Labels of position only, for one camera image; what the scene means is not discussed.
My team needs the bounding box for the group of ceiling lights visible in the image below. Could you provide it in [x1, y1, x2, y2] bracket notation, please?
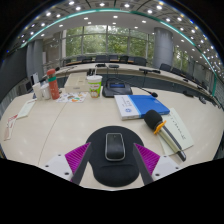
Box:
[4, 0, 223, 73]

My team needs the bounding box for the colourful printed leaflet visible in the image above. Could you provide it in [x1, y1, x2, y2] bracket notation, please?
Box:
[56, 91, 88, 103]

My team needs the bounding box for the black conference microphone console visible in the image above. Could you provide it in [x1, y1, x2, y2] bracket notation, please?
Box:
[101, 78, 159, 99]

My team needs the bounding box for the red bottle with green band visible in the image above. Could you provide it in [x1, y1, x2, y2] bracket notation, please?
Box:
[46, 68, 61, 101]

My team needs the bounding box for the blue and white book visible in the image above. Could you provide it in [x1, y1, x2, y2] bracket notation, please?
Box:
[113, 94, 171, 121]

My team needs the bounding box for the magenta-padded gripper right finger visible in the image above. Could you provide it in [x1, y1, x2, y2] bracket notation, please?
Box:
[132, 143, 183, 186]

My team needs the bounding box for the beige cardboard box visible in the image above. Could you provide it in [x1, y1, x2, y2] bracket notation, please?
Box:
[64, 73, 91, 94]

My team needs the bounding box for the handheld microphone with yellow ring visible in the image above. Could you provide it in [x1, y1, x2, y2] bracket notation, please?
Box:
[143, 109, 188, 162]

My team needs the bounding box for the black computer mouse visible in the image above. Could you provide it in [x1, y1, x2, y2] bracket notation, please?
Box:
[104, 132, 126, 162]

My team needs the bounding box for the black mouse pad with wrist rest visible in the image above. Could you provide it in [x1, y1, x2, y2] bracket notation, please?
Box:
[85, 125, 145, 188]

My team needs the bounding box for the tall white cup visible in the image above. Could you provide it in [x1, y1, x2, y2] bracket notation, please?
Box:
[32, 82, 44, 102]

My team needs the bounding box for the white booklet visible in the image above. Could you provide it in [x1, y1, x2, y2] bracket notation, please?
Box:
[16, 98, 37, 120]

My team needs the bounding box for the group of dark office chairs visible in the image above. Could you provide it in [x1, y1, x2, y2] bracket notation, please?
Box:
[63, 54, 214, 98]

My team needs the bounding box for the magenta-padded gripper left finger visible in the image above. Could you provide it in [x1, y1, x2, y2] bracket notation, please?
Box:
[43, 142, 93, 186]

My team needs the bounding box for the white paper sheet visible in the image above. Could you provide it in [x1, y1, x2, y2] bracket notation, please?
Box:
[159, 107, 195, 157]

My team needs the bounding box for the paper cup with green print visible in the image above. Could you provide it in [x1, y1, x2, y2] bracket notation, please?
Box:
[86, 74, 103, 99]

